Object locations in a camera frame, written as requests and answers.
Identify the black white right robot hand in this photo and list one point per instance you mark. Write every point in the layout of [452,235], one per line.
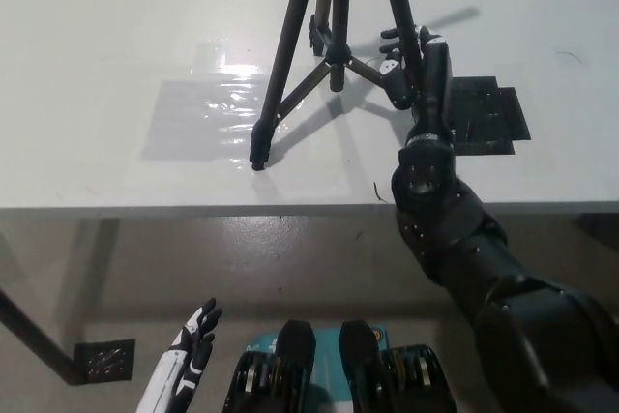
[435,84]

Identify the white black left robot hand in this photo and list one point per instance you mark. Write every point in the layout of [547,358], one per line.
[179,369]

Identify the bronze and black camera tripod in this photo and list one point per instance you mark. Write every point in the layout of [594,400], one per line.
[288,45]

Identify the grey table leg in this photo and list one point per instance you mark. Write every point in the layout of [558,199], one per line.
[92,287]

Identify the black floor plate on table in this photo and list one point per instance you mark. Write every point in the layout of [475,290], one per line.
[488,113]

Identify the black perforated foot plate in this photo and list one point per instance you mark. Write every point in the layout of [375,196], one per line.
[105,357]

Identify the dark metal table brace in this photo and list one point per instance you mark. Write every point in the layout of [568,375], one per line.
[34,331]

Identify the clear glossy tape sheet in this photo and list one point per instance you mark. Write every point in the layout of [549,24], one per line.
[193,118]

